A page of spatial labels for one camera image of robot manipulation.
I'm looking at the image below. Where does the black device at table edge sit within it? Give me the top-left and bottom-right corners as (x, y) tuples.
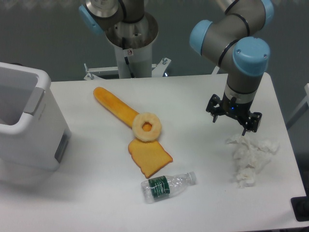
(291, 196), (309, 222)

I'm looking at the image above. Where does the white metal base frame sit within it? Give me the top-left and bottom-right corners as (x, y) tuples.
(83, 57), (223, 81)

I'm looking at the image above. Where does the long orange bread stick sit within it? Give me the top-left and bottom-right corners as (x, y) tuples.
(93, 87), (139, 128)

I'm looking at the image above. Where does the orange toast slice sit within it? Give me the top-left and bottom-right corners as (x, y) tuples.
(128, 139), (173, 179)

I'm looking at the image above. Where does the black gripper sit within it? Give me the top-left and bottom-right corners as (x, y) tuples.
(206, 94), (262, 136)

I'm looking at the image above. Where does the white furniture edge right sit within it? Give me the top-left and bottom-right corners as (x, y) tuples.
(286, 83), (309, 130)

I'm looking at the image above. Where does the clear plastic water bottle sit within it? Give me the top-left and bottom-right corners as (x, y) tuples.
(140, 172), (197, 203)

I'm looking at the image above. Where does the black cable on pedestal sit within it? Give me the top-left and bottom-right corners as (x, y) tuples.
(122, 36), (135, 78)

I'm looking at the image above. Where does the white trash can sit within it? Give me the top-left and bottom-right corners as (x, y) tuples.
(0, 63), (71, 171)

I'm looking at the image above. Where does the crumpled white tissue paper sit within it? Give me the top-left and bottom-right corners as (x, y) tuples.
(225, 134), (280, 189)

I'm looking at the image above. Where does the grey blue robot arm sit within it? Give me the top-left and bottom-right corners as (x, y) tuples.
(79, 0), (274, 132)

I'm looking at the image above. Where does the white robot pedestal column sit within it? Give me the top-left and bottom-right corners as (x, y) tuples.
(105, 13), (158, 78)

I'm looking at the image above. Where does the beige donut ring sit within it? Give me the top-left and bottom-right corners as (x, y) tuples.
(132, 112), (162, 142)

